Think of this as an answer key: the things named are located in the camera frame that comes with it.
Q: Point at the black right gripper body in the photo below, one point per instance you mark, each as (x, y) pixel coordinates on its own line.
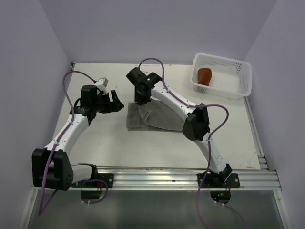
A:
(139, 98)

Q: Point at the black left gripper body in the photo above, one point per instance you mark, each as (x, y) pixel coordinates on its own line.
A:
(102, 103)

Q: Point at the grey towel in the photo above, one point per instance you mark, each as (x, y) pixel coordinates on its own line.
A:
(153, 116)

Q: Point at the rust brown towel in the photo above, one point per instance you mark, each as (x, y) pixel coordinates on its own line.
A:
(204, 76)

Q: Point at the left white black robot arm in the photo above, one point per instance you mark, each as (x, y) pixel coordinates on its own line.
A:
(51, 167)

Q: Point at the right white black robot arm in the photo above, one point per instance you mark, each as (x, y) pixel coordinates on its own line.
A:
(196, 122)

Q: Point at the white perforated plastic basket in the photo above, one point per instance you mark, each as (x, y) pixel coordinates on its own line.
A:
(231, 78)

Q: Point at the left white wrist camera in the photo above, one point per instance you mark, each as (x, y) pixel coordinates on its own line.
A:
(101, 84)

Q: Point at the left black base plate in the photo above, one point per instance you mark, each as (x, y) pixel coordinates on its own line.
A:
(98, 181)

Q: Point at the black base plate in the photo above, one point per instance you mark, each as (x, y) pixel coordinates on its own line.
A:
(212, 181)
(98, 181)

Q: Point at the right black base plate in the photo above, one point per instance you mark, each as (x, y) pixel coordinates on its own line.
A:
(212, 181)

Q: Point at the aluminium mounting rail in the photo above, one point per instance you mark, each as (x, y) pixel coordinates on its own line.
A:
(184, 179)

